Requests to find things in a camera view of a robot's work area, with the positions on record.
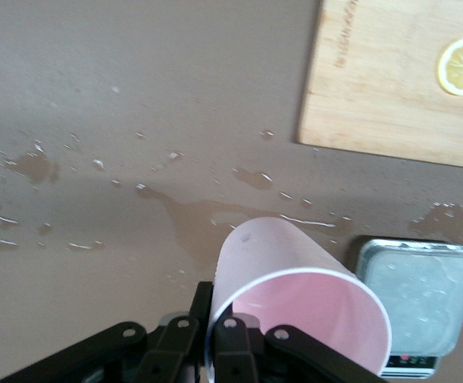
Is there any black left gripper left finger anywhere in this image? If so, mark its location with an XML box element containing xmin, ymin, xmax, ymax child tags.
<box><xmin>0</xmin><ymin>281</ymin><xmax>216</xmax><ymax>383</ymax></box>

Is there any brown table cover mat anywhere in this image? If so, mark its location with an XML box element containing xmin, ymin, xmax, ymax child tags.
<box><xmin>0</xmin><ymin>0</ymin><xmax>463</xmax><ymax>383</ymax></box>

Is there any silver digital kitchen scale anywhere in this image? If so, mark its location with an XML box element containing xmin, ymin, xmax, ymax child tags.
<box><xmin>354</xmin><ymin>237</ymin><xmax>463</xmax><ymax>379</ymax></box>

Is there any wooden cutting board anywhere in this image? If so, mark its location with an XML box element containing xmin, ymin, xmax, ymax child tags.
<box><xmin>295</xmin><ymin>0</ymin><xmax>463</xmax><ymax>171</ymax></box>

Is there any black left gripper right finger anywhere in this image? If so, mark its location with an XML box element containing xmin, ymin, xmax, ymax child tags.
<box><xmin>213</xmin><ymin>314</ymin><xmax>388</xmax><ymax>383</ymax></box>

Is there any pink plastic cup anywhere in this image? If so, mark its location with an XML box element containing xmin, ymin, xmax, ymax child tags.
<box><xmin>206</xmin><ymin>216</ymin><xmax>393</xmax><ymax>378</ymax></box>

